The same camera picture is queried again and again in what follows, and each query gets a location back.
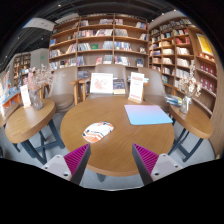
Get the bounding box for pink blue gradient mouse pad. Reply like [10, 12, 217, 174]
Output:
[124, 104, 174, 126]

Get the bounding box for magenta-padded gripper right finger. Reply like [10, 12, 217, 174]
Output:
[131, 143, 184, 186]

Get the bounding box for round wooden side table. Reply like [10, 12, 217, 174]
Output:
[4, 98, 66, 166]
[167, 103, 214, 163]

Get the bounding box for white orange patterned computer mouse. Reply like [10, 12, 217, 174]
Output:
[82, 121, 115, 144]

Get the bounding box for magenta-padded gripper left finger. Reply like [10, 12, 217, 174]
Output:
[41, 143, 92, 186]

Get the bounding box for glass vase pink dried flowers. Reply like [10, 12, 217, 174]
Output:
[27, 64, 56, 112]

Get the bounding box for dark cover book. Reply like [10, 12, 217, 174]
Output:
[112, 78, 127, 96]

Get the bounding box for curved wooden bookshelf unit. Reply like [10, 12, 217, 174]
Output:
[148, 16, 224, 118]

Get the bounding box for glass vase beige dried flowers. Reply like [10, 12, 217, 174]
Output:
[177, 64, 203, 115]

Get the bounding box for beige chair holding framed picture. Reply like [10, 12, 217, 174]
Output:
[77, 63, 135, 101]

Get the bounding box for small white table sign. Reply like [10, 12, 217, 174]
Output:
[19, 84, 33, 109]

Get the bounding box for white framed red picture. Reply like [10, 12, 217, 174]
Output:
[89, 72, 114, 95]

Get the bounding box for wide wooden bookshelf unit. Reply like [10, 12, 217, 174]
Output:
[48, 13, 150, 79]

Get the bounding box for distant small bookshelf unit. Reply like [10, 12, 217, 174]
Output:
[12, 53, 32, 89]

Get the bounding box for beige chair with book stack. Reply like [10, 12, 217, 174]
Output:
[136, 67, 172, 113]

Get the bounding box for colourful book stack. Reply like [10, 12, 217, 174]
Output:
[164, 94, 183, 107]

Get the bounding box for beige wooden-armed chair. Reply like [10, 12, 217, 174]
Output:
[44, 66, 83, 113]

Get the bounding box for white red sign wooden base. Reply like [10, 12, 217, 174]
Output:
[127, 71, 146, 104]

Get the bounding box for white hanging ceiling sign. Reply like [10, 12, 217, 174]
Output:
[22, 17, 56, 32]

